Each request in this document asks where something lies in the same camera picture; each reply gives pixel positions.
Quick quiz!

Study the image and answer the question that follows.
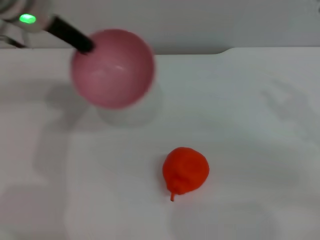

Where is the left arm cable with plug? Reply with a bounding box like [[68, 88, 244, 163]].
[[0, 32, 27, 49]]

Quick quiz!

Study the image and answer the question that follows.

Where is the pink plastic bowl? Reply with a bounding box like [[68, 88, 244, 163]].
[[69, 28, 157, 111]]

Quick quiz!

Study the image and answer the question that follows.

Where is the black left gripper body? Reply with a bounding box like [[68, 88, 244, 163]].
[[46, 15, 96, 55]]

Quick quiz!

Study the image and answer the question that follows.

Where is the soft orange toy fruit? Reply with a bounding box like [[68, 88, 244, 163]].
[[162, 146, 210, 203]]

